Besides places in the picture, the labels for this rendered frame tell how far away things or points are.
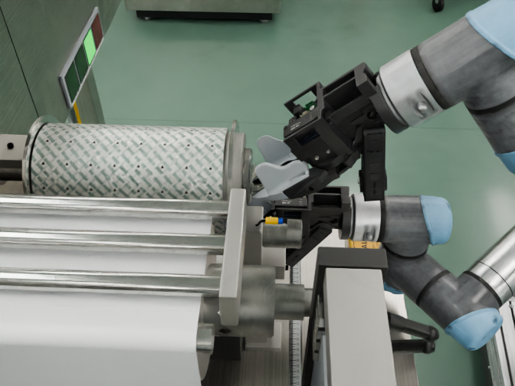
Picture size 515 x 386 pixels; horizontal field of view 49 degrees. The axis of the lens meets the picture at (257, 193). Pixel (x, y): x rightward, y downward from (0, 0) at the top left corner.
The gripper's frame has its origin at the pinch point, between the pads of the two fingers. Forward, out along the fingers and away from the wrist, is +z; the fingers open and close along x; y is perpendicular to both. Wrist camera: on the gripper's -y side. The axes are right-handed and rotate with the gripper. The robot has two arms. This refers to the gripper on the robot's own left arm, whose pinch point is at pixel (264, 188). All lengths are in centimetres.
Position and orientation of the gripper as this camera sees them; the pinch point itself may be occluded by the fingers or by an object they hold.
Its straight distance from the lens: 72.4
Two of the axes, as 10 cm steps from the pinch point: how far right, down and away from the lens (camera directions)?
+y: -6.4, -5.6, -5.3
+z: -7.7, 4.3, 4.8
